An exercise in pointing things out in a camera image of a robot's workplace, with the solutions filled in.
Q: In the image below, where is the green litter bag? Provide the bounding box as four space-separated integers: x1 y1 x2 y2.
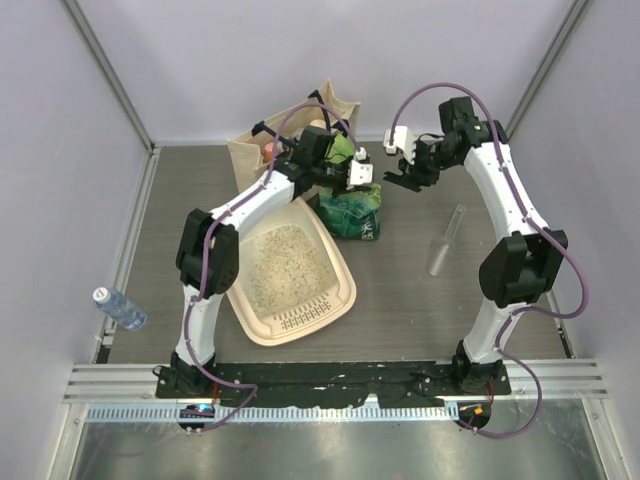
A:
314 133 381 241

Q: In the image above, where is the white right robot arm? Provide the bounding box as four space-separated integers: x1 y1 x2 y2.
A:
383 96 568 395

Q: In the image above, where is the cat litter pile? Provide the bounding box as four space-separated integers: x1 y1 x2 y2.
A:
248 225 334 318

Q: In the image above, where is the pink capped bottle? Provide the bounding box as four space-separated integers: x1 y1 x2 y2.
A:
263 142 276 163

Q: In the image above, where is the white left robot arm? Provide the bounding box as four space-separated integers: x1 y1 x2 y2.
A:
159 126 367 399

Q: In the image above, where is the beige capped bottle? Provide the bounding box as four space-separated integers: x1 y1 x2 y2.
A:
310 119 326 129

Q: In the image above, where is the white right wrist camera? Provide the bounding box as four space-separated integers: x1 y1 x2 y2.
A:
383 126 417 165

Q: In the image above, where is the clear water bottle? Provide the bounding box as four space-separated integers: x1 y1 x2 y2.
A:
92 287 146 331

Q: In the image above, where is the beige canvas tote bag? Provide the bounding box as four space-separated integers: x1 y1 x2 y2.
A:
227 79 361 192

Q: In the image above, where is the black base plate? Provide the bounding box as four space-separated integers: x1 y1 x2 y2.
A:
153 360 511 409

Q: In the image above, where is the cream plastic litter box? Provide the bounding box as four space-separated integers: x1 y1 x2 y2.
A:
227 199 357 347

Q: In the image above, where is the clear plastic scoop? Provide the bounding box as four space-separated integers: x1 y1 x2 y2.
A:
426 204 466 277

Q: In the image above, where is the perforated cable duct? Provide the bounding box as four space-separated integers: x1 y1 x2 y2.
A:
85 400 459 424

